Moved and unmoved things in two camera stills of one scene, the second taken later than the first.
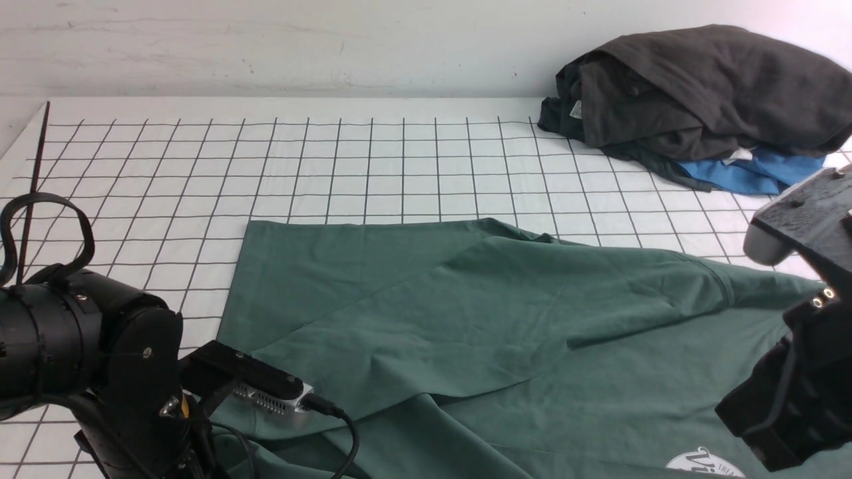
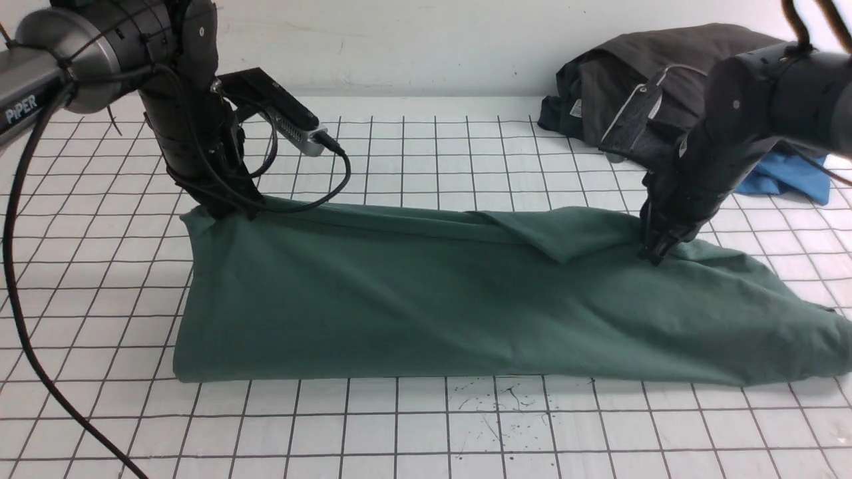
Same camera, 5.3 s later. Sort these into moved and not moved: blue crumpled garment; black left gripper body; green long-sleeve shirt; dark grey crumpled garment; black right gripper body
Moved: black right gripper body; green long-sleeve shirt; black left gripper body
Not moved: dark grey crumpled garment; blue crumpled garment
